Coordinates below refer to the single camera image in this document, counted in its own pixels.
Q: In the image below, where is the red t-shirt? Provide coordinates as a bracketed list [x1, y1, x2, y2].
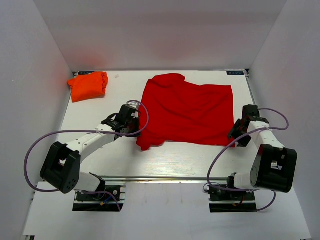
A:
[136, 73, 234, 151]

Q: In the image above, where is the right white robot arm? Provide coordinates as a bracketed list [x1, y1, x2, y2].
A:
[225, 104, 298, 200]

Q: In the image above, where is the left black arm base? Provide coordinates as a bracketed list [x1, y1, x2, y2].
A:
[72, 184, 126, 213]

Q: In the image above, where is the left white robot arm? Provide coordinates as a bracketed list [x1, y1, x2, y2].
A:
[40, 104, 140, 200]

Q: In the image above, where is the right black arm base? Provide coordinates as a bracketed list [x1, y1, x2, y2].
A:
[203, 183, 257, 213]

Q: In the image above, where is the blue label right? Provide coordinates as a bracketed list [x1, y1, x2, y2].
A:
[226, 71, 245, 76]

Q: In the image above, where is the blue label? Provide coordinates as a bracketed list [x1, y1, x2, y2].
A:
[77, 71, 93, 76]
[226, 71, 245, 76]

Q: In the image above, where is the orange folded t-shirt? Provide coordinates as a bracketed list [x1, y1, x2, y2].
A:
[67, 71, 109, 103]

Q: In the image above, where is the blue label left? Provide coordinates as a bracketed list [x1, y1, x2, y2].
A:
[77, 71, 93, 76]

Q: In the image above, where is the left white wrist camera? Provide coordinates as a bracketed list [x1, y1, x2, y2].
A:
[129, 102, 141, 119]

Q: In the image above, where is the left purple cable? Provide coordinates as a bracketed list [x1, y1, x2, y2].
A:
[23, 99, 150, 212]

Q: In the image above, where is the purple cable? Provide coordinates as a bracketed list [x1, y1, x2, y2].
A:
[23, 99, 150, 212]
[202, 107, 290, 212]

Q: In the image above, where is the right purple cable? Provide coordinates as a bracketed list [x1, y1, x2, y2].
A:
[202, 107, 290, 212]

